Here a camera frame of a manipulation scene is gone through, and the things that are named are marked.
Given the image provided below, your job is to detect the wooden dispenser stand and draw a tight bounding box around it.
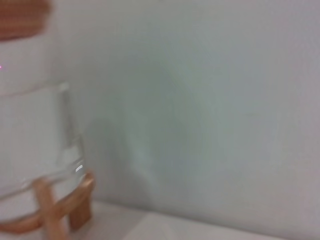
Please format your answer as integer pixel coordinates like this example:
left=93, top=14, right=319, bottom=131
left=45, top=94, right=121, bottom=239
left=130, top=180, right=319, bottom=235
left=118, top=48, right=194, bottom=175
left=0, top=171, right=96, bottom=240

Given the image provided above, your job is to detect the clear glass water dispenser jar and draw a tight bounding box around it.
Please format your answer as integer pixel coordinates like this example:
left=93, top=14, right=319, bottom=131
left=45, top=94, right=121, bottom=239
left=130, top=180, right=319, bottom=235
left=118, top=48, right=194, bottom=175
left=0, top=37, right=86, bottom=208

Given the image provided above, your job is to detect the bamboo lid with metal handle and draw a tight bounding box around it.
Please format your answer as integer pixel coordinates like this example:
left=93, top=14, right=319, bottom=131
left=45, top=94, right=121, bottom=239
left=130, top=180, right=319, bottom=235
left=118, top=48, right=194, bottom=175
left=0, top=0, right=52, bottom=42

